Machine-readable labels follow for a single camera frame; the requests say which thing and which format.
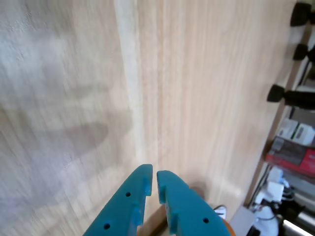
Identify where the black round clamp knob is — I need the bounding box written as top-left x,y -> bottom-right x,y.
292,43 -> 315,62
289,1 -> 315,27
267,84 -> 315,110

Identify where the white plate with blue strokes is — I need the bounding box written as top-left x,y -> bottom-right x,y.
213,205 -> 228,221

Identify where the large oval orange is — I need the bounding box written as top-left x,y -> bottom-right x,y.
224,219 -> 236,236

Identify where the white box with green stripe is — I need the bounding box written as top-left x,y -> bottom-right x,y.
278,118 -> 315,146

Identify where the white power adapter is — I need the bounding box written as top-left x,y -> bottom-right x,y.
254,167 -> 286,205

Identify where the red cardboard box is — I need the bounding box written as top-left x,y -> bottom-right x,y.
265,137 -> 315,172

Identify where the grey box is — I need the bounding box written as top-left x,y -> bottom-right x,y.
228,206 -> 258,236

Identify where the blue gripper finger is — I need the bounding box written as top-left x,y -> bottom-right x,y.
82,164 -> 154,236
157,170 -> 229,236

